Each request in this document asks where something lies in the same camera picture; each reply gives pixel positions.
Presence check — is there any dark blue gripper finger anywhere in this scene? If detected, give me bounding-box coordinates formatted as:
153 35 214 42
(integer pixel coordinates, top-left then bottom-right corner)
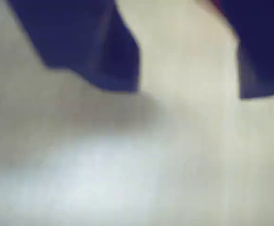
220 0 274 100
8 0 141 93

